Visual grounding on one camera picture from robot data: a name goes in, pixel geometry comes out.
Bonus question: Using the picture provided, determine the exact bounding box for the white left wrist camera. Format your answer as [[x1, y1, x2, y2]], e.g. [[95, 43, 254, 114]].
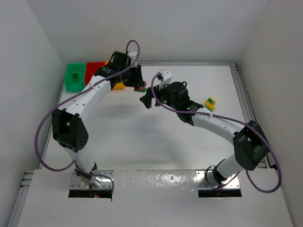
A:
[[127, 51, 138, 60]]

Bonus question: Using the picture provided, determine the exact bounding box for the red plastic bin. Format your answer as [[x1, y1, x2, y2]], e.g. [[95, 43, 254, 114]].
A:
[[85, 61, 107, 85]]

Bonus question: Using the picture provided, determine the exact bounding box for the green plastic bin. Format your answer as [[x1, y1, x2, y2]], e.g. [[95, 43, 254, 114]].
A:
[[64, 62, 86, 93]]

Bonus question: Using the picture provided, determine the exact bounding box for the yellow plastic bin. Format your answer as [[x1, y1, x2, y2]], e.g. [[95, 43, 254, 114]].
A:
[[105, 61, 126, 90]]

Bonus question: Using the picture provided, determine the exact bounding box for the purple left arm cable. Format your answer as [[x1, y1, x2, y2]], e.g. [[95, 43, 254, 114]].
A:
[[34, 39, 141, 190]]

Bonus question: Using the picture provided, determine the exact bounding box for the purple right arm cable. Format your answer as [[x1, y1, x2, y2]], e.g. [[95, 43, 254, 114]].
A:
[[151, 73, 282, 193]]

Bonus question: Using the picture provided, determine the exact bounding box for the aluminium frame rail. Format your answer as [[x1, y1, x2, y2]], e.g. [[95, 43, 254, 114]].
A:
[[231, 62, 270, 168]]

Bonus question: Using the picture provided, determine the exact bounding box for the green yellow lego pile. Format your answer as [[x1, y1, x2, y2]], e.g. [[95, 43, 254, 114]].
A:
[[204, 96, 216, 112]]

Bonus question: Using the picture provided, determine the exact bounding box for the metal base plate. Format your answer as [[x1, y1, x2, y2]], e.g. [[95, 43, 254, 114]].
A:
[[70, 170, 114, 190], [196, 170, 241, 190]]

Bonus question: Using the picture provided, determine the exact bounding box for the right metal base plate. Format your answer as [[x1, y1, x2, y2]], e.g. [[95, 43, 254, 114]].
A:
[[196, 170, 241, 190]]

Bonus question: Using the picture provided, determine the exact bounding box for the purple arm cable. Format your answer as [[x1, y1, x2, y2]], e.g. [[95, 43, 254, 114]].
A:
[[34, 39, 141, 190], [151, 73, 282, 193]]

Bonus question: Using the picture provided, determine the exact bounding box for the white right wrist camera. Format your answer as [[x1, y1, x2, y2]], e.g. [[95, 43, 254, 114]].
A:
[[156, 69, 172, 90]]

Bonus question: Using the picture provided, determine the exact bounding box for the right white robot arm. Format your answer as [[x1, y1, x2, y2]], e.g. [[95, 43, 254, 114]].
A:
[[140, 81, 269, 185]]

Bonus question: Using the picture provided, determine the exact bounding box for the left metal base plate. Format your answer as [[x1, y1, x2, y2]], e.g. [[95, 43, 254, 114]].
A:
[[70, 170, 114, 190]]

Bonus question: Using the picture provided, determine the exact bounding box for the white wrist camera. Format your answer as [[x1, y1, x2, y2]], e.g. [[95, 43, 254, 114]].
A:
[[127, 51, 138, 60], [156, 69, 172, 90]]

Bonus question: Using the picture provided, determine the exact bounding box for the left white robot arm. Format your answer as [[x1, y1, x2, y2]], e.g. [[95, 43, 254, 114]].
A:
[[52, 51, 145, 177]]

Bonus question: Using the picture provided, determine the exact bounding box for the multicolour lego assembly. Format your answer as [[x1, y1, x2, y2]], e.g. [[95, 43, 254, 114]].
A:
[[134, 86, 147, 93]]

